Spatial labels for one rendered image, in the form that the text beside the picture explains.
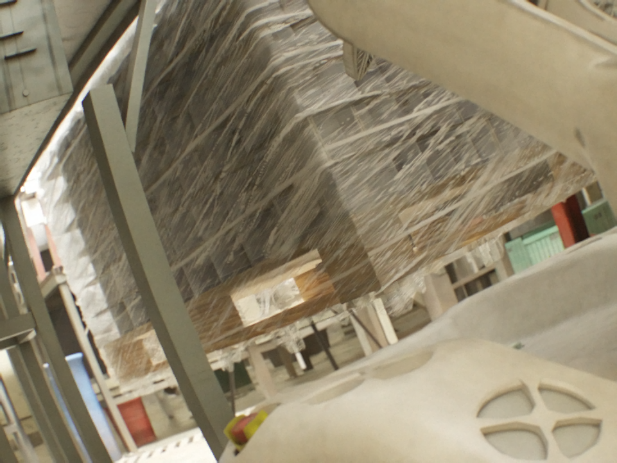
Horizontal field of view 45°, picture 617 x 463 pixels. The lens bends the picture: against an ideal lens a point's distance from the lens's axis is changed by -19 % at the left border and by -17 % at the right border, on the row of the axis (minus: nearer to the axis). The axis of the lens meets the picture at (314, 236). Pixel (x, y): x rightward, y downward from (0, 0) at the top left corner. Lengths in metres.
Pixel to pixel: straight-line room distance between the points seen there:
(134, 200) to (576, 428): 0.74
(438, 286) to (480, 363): 5.37
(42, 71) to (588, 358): 0.81
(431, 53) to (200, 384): 0.61
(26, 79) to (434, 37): 0.66
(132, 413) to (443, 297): 2.38
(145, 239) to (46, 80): 0.28
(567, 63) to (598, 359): 0.23
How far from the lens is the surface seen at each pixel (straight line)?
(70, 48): 1.61
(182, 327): 1.08
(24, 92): 1.09
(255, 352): 4.78
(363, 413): 0.50
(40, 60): 1.12
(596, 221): 4.92
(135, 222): 1.09
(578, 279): 0.83
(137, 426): 4.91
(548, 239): 5.05
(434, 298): 5.90
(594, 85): 0.51
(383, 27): 0.61
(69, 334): 5.73
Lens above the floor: 0.42
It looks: 4 degrees up
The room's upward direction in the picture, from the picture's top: 22 degrees counter-clockwise
